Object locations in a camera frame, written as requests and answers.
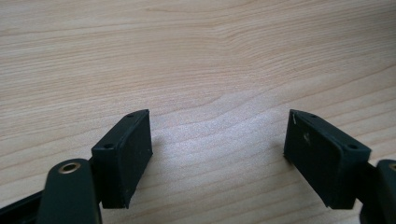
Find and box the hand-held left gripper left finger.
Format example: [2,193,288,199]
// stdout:
[91,108,154,210]

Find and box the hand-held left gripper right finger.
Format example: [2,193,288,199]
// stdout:
[283,108,373,210]

